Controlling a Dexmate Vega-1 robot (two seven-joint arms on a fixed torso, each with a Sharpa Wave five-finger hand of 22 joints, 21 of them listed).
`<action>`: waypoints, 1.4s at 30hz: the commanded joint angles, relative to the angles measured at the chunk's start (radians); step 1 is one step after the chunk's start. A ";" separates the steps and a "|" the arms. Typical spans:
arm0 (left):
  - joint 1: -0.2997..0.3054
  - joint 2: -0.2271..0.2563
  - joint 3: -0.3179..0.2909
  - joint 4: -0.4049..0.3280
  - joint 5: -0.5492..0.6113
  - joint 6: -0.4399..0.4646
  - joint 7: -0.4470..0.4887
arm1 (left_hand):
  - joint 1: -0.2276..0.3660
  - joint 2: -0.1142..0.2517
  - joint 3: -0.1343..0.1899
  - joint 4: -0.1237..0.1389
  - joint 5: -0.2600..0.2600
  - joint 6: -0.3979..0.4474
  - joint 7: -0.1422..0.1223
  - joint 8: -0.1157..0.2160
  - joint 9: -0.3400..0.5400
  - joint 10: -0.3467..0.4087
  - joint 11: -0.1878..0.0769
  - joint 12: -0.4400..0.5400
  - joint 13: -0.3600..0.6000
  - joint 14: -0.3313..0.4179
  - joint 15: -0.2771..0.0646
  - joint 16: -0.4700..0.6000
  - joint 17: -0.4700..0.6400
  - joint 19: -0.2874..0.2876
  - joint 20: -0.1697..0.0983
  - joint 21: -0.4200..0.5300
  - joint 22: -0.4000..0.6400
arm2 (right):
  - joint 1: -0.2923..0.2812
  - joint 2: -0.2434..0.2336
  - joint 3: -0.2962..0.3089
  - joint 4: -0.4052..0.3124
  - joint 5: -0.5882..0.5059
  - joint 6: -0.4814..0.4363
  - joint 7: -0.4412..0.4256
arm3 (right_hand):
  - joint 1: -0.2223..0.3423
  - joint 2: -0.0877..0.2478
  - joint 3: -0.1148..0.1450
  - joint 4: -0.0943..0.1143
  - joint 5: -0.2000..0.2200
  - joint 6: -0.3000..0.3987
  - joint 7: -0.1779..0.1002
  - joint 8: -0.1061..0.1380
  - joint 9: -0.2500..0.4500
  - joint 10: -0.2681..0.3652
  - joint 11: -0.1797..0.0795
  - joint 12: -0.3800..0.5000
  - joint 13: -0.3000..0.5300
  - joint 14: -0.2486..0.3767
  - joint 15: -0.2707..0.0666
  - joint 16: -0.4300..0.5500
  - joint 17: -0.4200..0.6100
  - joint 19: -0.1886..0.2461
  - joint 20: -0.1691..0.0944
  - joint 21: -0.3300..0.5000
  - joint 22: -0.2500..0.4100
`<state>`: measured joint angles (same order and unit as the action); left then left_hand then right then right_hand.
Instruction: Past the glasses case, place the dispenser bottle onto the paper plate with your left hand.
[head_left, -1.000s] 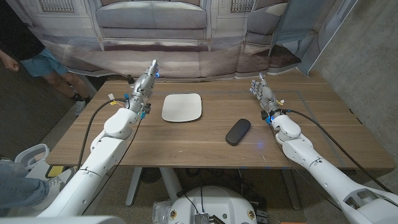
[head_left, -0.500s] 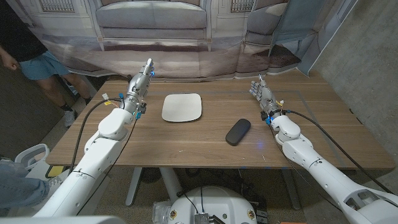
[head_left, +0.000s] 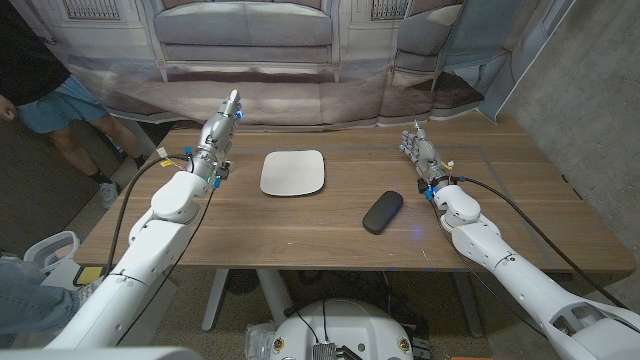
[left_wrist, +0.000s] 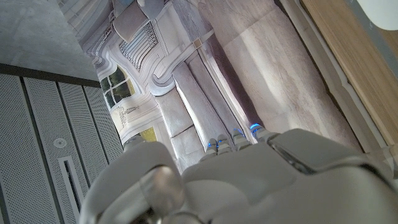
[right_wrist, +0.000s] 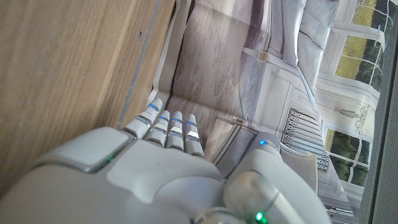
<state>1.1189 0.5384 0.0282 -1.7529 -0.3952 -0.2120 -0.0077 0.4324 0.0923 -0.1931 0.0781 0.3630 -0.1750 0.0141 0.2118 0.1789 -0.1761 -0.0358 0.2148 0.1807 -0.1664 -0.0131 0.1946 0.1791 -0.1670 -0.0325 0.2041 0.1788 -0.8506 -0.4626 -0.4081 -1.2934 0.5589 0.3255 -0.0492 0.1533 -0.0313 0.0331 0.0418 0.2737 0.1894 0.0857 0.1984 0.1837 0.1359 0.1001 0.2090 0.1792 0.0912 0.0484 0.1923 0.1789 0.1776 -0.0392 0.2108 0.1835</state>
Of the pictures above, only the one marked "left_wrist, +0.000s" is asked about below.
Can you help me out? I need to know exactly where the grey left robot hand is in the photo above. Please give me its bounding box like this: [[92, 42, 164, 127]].
[[79, 123, 398, 224]]

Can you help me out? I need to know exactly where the white square paper plate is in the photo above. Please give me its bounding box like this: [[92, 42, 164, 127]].
[[356, 0, 398, 31]]

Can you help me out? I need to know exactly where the printed living room backdrop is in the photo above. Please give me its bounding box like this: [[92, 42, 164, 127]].
[[57, 0, 389, 174]]

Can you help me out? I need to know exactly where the linear ceiling vent slot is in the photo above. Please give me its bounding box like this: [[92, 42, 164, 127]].
[[58, 156, 86, 207]]

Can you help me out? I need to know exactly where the wooden table edge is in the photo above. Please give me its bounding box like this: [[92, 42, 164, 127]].
[[341, 0, 398, 80]]

